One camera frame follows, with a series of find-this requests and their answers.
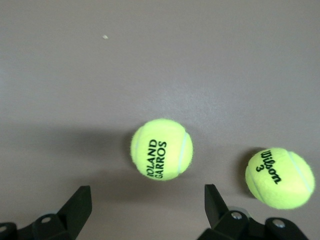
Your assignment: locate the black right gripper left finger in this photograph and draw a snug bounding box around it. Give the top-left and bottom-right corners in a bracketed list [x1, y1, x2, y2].
[0, 185, 92, 240]

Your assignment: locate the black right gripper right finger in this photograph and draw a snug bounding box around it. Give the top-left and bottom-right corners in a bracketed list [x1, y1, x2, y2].
[197, 183, 309, 240]

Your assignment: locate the yellow tennis ball Wilson print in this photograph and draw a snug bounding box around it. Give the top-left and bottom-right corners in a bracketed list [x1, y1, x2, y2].
[244, 146, 316, 210]

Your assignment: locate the brown table mat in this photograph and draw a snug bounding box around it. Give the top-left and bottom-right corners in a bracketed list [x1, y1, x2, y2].
[0, 0, 320, 240]

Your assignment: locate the yellow tennis ball Roland Garros print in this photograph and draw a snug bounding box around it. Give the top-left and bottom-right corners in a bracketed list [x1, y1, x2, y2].
[130, 118, 194, 181]

